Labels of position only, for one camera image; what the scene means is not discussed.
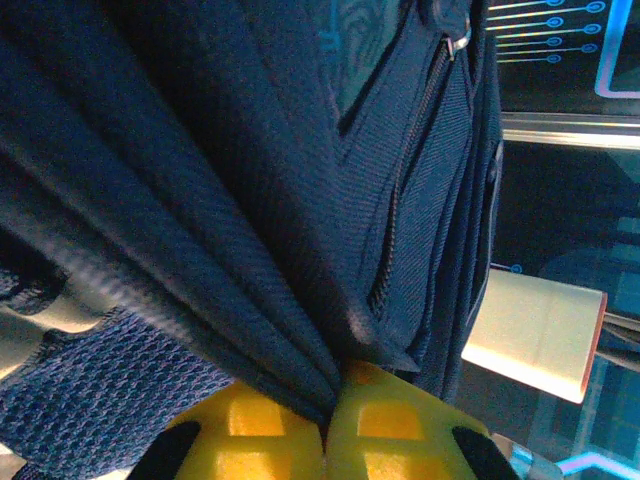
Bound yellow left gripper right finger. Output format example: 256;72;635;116
324;359;519;480

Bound navy blue backpack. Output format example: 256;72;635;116
0;0;504;466

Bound orange white knife block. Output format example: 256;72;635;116
459;269;609;406

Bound aluminium frame post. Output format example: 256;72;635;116
499;112;640;151

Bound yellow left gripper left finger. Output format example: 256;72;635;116
130;379;329;480

